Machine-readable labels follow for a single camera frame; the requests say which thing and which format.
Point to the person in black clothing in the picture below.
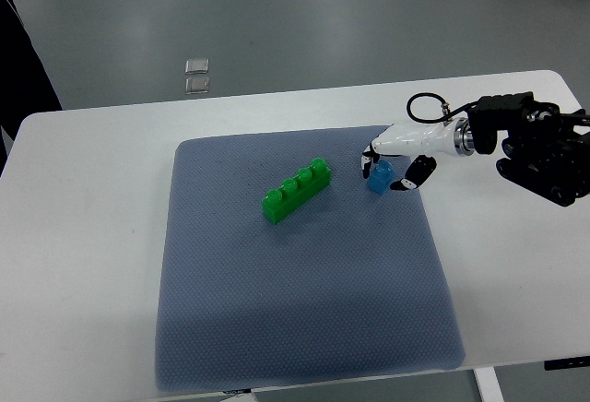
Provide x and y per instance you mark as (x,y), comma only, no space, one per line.
(25,86)

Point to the upper metal floor plate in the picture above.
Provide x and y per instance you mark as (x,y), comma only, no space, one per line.
(195,66)

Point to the blue toy block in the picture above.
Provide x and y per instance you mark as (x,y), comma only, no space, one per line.
(381,177)

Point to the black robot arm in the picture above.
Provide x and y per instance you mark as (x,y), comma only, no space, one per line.
(545,151)

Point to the blue-grey mesh mat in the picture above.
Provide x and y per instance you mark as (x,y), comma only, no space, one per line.
(349,285)

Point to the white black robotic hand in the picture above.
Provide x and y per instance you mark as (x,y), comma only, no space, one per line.
(420,142)

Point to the black table control panel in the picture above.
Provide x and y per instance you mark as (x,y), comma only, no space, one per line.
(566,364)

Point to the white table leg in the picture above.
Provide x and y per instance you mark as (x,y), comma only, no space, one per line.
(488,385)

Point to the green four-stud toy block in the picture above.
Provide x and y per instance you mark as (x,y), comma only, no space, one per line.
(293,192)

